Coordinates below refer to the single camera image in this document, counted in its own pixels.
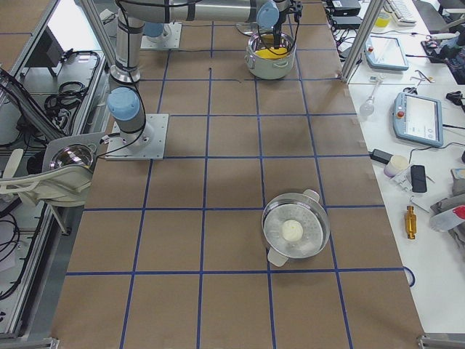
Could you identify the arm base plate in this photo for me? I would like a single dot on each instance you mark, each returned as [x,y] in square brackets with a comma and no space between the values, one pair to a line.
[149,145]
[161,36]

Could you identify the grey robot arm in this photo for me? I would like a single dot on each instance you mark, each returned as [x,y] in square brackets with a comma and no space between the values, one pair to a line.
[124,101]

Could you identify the aluminium frame post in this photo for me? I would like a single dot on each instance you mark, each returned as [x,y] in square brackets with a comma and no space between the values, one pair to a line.
[362,35]

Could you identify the black power adapter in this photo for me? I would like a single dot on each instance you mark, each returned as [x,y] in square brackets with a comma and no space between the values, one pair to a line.
[380,156]

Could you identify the steel steamer pot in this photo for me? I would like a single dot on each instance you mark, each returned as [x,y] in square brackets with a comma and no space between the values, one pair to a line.
[304,207]

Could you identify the black phone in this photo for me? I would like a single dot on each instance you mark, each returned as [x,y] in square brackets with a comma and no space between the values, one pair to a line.
[418,179]

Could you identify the pale green electric pot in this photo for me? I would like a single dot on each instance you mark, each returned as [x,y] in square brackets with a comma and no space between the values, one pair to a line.
[266,68]

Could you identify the near teach pendant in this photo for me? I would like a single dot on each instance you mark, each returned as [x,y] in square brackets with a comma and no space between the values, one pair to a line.
[418,119]

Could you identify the white paper cup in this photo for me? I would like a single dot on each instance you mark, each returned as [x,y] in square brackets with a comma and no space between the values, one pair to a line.
[396,165]

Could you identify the teach pendant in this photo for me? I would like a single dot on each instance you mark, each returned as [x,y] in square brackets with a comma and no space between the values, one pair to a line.
[418,119]
[384,52]

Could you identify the gold brass fitting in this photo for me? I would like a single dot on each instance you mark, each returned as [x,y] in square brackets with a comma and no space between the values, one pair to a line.
[410,223]

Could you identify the white steamed bun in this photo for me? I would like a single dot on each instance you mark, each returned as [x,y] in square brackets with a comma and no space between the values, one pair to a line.
[292,230]

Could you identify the far teach pendant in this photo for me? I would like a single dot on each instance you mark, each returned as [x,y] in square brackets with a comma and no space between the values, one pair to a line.
[384,52]

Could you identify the yellow corn cob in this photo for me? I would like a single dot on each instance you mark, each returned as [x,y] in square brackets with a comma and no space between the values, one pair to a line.
[264,46]

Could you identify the glass pot lid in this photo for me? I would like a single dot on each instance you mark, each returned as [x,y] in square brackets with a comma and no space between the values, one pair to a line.
[247,29]

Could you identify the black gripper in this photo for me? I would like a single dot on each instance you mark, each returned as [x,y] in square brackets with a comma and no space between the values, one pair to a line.
[278,22]

